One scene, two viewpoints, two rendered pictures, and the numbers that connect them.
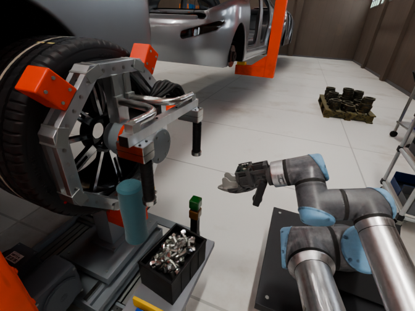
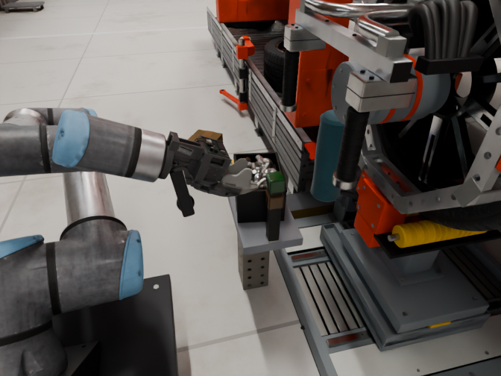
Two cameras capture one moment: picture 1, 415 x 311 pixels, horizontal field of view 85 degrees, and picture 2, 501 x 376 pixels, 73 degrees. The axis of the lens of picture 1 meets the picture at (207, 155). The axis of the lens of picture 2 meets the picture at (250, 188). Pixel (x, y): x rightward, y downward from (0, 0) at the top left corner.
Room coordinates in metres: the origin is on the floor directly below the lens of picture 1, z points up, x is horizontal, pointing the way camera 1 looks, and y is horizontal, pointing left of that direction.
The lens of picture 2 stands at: (1.19, -0.39, 1.12)
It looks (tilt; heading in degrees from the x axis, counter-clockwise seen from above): 37 degrees down; 146
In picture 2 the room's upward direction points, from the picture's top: straight up
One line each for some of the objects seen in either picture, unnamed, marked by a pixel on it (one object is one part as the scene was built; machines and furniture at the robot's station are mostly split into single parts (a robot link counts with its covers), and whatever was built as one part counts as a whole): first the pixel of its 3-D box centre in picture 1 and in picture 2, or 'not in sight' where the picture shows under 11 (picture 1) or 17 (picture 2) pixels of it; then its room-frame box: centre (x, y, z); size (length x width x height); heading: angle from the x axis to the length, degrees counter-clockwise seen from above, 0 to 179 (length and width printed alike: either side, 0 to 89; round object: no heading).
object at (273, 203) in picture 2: (195, 212); (274, 198); (0.67, 0.04, 0.59); 0.04 x 0.04 x 0.04; 69
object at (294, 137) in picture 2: not in sight; (249, 74); (-0.90, 1.01, 0.28); 2.47 x 0.09 x 0.22; 159
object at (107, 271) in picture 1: (110, 223); (415, 243); (0.84, 0.49, 0.32); 0.40 x 0.30 x 0.28; 159
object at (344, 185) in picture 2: (196, 137); (351, 146); (0.86, 0.05, 0.83); 0.04 x 0.04 x 0.16
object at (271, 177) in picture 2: (195, 202); (275, 182); (0.67, 0.04, 0.64); 0.04 x 0.04 x 0.04; 69
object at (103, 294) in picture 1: (108, 254); (392, 270); (0.80, 0.50, 0.13); 0.50 x 0.36 x 0.10; 159
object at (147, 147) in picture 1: (135, 149); (305, 36); (0.55, 0.20, 0.93); 0.09 x 0.05 x 0.05; 69
